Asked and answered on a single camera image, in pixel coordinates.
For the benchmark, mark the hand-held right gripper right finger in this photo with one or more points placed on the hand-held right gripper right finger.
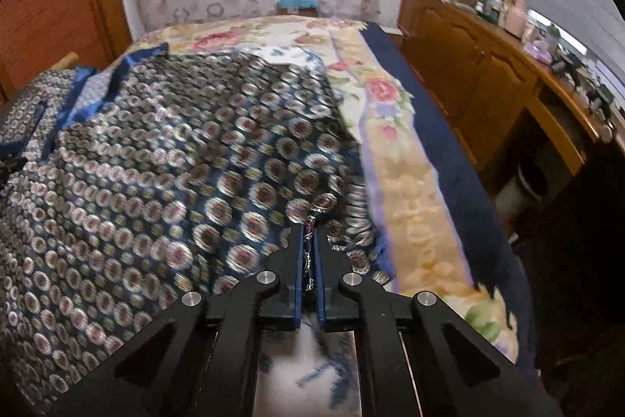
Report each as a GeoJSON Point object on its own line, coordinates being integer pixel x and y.
{"type": "Point", "coordinates": [324, 295]}

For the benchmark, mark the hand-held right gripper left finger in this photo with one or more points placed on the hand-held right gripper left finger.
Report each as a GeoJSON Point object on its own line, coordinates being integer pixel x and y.
{"type": "Point", "coordinates": [294, 280]}

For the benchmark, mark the peach floral blanket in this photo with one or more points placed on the peach floral blanket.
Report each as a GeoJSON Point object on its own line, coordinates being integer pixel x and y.
{"type": "Point", "coordinates": [405, 182]}

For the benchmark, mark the navy bed sheet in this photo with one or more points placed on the navy bed sheet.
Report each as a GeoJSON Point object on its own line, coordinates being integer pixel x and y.
{"type": "Point", "coordinates": [439, 104]}

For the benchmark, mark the blue floral white sheet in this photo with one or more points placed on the blue floral white sheet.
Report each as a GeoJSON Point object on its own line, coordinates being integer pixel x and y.
{"type": "Point", "coordinates": [288, 54]}

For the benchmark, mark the cardboard box with blue cloth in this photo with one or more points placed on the cardboard box with blue cloth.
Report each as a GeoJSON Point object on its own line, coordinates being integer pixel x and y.
{"type": "Point", "coordinates": [297, 1]}

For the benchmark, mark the wooden cabinet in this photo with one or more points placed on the wooden cabinet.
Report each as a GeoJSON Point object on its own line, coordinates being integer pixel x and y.
{"type": "Point", "coordinates": [468, 55]}

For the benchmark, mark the black device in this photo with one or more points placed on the black device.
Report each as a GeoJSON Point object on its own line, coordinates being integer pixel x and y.
{"type": "Point", "coordinates": [566, 67]}

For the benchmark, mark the pink jug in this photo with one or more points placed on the pink jug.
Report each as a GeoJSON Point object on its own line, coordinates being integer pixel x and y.
{"type": "Point", "coordinates": [515, 19]}

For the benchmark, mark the clear bottle green cap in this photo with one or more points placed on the clear bottle green cap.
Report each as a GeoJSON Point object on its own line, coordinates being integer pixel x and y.
{"type": "Point", "coordinates": [552, 40]}

